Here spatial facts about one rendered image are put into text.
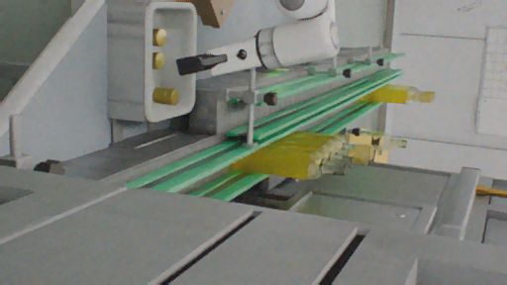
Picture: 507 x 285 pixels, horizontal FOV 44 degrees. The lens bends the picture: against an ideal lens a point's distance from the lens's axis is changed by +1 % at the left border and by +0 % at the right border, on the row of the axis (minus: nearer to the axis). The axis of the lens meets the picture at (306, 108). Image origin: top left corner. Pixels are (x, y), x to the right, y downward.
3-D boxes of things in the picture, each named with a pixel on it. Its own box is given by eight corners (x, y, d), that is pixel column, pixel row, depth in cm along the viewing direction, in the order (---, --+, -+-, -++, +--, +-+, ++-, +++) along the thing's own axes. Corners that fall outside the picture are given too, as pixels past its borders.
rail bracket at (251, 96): (216, 144, 132) (270, 151, 128) (218, 65, 129) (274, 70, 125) (222, 142, 135) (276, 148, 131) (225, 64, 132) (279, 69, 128)
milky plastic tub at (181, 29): (108, 120, 117) (149, 125, 115) (108, -2, 114) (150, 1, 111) (158, 107, 134) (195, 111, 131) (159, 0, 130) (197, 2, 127)
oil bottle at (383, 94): (359, 100, 253) (430, 107, 245) (360, 86, 252) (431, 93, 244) (362, 98, 259) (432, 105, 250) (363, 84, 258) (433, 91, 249)
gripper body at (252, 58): (264, 71, 109) (209, 82, 113) (285, 65, 119) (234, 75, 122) (255, 29, 108) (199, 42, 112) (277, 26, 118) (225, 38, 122)
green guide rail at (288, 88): (227, 102, 135) (260, 106, 132) (227, 97, 135) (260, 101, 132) (388, 54, 299) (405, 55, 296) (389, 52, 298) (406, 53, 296)
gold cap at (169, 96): (160, 84, 130) (179, 86, 129) (161, 100, 132) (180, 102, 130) (151, 89, 127) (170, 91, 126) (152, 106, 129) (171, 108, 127)
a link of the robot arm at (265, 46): (274, 69, 108) (259, 72, 109) (292, 64, 117) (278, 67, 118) (265, 27, 107) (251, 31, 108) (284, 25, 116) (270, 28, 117)
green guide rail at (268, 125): (226, 136, 136) (259, 140, 134) (226, 131, 136) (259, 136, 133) (387, 69, 300) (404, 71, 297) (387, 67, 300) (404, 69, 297)
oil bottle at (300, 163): (229, 169, 141) (319, 182, 134) (230, 144, 140) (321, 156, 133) (240, 163, 146) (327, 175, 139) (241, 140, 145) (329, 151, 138)
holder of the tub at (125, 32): (107, 145, 119) (143, 150, 116) (106, -1, 114) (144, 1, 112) (156, 130, 135) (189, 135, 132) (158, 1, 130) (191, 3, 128)
